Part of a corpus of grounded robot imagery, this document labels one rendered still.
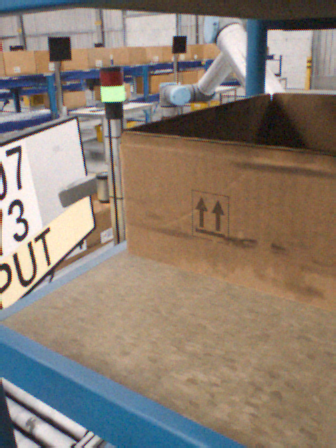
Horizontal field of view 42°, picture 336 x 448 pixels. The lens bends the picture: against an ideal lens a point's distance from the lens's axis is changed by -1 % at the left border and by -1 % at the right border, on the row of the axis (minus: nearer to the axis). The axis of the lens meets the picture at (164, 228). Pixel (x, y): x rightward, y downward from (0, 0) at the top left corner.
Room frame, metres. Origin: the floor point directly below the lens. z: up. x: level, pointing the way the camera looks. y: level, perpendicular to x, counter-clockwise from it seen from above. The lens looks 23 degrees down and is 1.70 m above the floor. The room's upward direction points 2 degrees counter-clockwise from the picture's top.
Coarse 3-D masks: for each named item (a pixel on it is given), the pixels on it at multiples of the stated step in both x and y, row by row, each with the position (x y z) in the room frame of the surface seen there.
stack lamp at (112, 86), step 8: (112, 72) 0.98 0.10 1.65; (120, 72) 0.99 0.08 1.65; (104, 80) 0.98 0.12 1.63; (112, 80) 0.98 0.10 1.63; (120, 80) 0.99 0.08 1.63; (104, 88) 0.99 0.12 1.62; (112, 88) 0.98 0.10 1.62; (120, 88) 0.99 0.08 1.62; (104, 96) 0.99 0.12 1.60; (112, 96) 0.98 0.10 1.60; (120, 96) 0.99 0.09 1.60
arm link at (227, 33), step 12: (204, 24) 1.78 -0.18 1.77; (216, 24) 1.70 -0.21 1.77; (228, 24) 1.69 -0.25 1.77; (240, 24) 1.70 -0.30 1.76; (204, 36) 1.78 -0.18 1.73; (216, 36) 1.71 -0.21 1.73; (228, 36) 1.66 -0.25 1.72; (240, 36) 1.64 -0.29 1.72; (228, 48) 1.63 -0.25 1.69; (240, 48) 1.60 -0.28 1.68; (228, 60) 1.63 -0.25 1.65; (240, 60) 1.57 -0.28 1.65; (240, 72) 1.55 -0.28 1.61; (240, 84) 1.57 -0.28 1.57; (276, 84) 1.46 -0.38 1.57
